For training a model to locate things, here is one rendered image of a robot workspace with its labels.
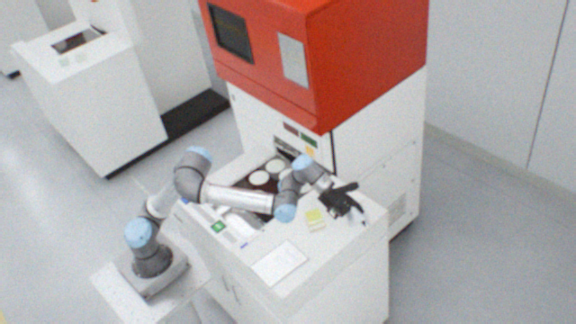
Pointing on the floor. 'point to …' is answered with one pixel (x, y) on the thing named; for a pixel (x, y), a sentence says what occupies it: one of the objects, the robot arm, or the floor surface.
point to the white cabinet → (266, 314)
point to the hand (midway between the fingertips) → (365, 221)
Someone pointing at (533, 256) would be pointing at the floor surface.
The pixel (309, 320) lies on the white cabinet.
